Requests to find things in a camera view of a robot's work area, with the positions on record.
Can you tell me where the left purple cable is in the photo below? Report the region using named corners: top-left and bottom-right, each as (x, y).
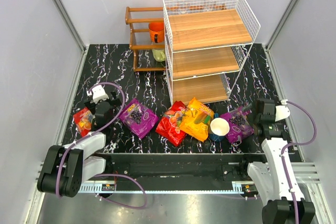
top-left (56, 82), bottom-right (148, 209)

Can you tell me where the brown wooden rack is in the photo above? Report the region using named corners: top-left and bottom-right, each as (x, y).
top-left (124, 6), bottom-right (166, 72)

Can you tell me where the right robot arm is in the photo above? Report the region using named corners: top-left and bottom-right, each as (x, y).
top-left (247, 98), bottom-right (316, 223)

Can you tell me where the white wire wooden shelf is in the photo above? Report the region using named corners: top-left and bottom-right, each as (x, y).
top-left (163, 0), bottom-right (261, 104)

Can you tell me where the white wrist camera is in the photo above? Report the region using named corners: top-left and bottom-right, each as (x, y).
top-left (275, 99), bottom-right (290, 122)
top-left (88, 85), bottom-right (109, 104)

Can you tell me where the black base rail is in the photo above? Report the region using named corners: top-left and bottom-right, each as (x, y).
top-left (99, 153), bottom-right (266, 193)

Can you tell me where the blue white cup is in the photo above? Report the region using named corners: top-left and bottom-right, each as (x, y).
top-left (208, 113), bottom-right (230, 142)

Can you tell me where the orange mug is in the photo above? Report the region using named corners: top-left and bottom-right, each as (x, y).
top-left (149, 22), bottom-right (164, 43)

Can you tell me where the light green mug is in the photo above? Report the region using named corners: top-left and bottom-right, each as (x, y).
top-left (152, 49), bottom-right (166, 62)

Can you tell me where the yellow mango candy bag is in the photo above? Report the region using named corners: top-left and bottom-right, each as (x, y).
top-left (180, 98), bottom-right (214, 142)

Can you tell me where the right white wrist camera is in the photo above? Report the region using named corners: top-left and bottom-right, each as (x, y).
top-left (275, 99), bottom-right (290, 122)

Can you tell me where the right purple candy bag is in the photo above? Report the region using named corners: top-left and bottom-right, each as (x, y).
top-left (220, 107), bottom-right (254, 144)

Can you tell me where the left purple candy bag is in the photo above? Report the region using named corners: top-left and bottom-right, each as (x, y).
top-left (119, 98), bottom-right (159, 139)

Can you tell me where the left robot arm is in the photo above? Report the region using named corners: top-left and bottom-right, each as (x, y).
top-left (37, 91), bottom-right (122, 197)

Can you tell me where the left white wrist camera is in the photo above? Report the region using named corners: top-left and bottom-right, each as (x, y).
top-left (88, 85), bottom-right (109, 104)

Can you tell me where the small red candy bag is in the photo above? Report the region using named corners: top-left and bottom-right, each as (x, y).
top-left (73, 108), bottom-right (93, 136)

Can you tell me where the purple candy bag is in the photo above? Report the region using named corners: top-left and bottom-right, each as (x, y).
top-left (220, 107), bottom-right (254, 144)
top-left (119, 98), bottom-right (159, 139)

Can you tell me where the large red candy bag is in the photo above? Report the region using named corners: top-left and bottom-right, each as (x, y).
top-left (155, 101), bottom-right (186, 147)

